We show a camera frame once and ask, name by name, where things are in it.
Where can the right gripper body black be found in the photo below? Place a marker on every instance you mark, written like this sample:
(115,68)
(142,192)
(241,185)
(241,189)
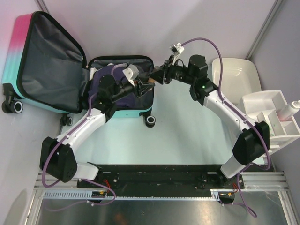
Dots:
(176,72)

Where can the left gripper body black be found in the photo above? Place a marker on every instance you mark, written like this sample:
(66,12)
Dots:
(137,88)

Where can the dark purple garment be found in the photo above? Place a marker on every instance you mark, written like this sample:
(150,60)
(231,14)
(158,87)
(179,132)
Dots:
(125,102)

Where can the cream plastic basin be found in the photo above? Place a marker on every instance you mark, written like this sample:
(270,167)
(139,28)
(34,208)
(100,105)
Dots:
(239,78)

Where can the pink and teal children's suitcase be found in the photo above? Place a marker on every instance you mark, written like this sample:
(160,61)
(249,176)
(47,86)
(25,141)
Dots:
(46,67)

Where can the pink teal gradient bottle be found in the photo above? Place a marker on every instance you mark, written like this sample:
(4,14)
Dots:
(289,110)

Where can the white cloth item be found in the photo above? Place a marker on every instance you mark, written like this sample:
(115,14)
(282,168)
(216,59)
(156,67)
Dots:
(108,68)

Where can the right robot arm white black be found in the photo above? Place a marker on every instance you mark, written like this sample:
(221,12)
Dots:
(253,138)

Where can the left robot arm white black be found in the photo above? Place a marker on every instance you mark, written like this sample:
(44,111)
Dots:
(58,160)

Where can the white divided organizer tray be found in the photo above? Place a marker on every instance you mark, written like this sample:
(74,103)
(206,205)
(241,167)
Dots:
(263,106)

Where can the aluminium extrusion crossbar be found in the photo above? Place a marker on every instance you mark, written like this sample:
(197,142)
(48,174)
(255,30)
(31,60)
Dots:
(199,180)

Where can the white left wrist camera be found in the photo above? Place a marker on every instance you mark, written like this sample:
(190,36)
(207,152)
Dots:
(131,72)

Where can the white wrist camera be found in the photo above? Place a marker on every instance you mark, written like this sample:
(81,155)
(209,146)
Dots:
(177,50)
(131,72)

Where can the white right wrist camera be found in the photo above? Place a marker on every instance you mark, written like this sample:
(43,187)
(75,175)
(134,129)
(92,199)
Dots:
(177,50)

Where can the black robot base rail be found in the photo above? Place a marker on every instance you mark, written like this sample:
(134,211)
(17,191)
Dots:
(151,189)

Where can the white slotted cable duct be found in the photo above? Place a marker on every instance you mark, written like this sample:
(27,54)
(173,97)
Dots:
(197,195)

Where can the right aluminium frame post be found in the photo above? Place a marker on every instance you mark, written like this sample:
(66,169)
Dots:
(269,20)

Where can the aluminium frame post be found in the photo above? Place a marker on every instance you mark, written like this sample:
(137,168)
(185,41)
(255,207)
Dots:
(42,6)
(269,20)

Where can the left aluminium frame post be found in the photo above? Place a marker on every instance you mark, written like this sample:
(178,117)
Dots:
(42,6)

